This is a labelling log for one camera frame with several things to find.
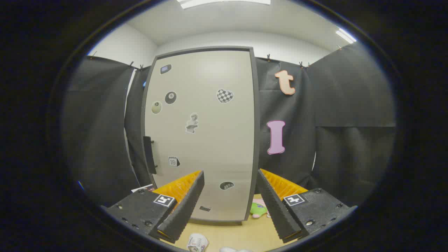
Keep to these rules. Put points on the white book with dark picture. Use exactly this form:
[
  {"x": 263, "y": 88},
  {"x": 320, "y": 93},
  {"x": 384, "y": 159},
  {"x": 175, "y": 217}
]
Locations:
[{"x": 143, "y": 188}]

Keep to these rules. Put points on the ceiling light panel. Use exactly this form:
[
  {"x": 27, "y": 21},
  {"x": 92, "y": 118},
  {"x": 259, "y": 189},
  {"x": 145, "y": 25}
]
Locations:
[
  {"x": 224, "y": 2},
  {"x": 345, "y": 35}
]

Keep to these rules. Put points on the dark grey shoe cabinet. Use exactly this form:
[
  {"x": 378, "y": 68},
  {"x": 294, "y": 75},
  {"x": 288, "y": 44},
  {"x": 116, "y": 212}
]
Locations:
[{"x": 257, "y": 122}]

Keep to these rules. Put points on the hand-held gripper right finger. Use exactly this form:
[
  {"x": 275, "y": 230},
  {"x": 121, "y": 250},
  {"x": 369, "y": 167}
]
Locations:
[{"x": 274, "y": 206}]

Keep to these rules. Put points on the beige shoe cabinet door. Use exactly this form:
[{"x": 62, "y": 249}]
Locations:
[{"x": 210, "y": 140}]

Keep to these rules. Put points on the black backdrop cloth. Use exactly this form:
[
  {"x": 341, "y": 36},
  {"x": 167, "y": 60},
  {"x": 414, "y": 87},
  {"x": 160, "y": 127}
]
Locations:
[{"x": 350, "y": 105}]

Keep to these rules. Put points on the pink green plush toy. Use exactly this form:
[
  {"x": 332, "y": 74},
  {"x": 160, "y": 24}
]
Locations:
[{"x": 258, "y": 209}]

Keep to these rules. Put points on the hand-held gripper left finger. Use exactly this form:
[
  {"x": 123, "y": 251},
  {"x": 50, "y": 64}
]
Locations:
[{"x": 187, "y": 206}]

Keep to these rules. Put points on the white canvas shoe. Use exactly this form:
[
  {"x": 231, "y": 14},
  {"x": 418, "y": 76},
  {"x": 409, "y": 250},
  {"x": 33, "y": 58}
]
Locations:
[{"x": 197, "y": 242}]

